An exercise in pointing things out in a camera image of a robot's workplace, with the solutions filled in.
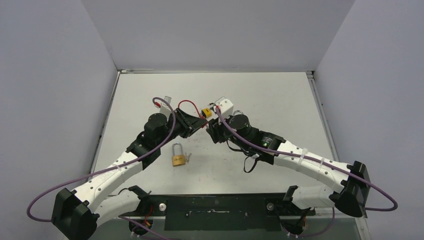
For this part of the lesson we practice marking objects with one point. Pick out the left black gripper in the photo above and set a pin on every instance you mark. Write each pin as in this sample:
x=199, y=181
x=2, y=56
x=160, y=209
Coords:
x=189, y=125

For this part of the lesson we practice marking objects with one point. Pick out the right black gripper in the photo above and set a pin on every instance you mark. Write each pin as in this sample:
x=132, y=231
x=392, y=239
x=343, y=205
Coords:
x=218, y=131

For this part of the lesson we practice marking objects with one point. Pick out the yellow black padlock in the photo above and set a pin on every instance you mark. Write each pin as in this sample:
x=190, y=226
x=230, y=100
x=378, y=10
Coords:
x=206, y=112

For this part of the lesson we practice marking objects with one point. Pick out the keys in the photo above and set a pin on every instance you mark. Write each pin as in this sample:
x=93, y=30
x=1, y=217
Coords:
x=187, y=157

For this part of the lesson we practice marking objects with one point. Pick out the brass padlock long shackle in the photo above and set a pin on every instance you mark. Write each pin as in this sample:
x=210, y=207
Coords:
x=178, y=157

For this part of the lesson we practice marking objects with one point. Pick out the brass padlock short shackle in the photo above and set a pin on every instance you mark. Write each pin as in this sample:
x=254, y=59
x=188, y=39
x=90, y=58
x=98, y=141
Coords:
x=237, y=112

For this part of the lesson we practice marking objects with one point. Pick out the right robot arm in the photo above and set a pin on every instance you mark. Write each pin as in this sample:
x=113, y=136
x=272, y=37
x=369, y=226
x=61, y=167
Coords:
x=346, y=186

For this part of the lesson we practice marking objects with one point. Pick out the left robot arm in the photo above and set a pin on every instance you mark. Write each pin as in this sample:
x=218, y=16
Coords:
x=77, y=213

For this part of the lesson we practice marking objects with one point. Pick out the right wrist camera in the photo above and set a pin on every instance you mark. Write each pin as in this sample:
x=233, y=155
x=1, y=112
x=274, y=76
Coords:
x=225, y=106

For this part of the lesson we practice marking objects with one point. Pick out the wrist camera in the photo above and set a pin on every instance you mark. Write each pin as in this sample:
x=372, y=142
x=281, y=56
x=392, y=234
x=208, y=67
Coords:
x=163, y=105
x=225, y=106

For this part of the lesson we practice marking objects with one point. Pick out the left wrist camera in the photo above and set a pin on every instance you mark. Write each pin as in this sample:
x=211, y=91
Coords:
x=163, y=105

